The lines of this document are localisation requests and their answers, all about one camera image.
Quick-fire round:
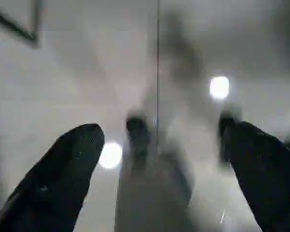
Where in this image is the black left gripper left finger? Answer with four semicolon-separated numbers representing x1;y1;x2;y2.
0;123;104;232

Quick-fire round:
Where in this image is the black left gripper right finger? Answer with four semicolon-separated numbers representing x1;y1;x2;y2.
223;120;290;232

